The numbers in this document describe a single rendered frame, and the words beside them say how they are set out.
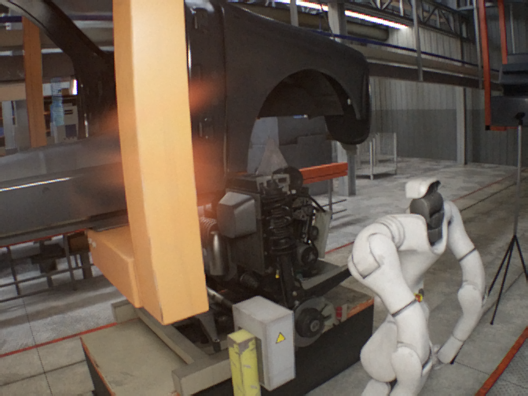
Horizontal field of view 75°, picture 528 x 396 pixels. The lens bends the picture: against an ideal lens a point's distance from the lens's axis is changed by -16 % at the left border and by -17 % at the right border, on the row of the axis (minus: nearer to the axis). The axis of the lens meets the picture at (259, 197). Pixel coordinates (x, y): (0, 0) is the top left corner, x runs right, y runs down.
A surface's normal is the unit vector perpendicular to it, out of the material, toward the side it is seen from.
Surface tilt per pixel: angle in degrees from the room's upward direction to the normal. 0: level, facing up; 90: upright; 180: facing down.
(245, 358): 90
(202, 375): 90
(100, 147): 75
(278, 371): 90
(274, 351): 90
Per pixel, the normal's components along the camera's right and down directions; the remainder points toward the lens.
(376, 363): -0.74, 0.18
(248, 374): 0.61, 0.12
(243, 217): 0.28, 0.18
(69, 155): 0.55, -0.16
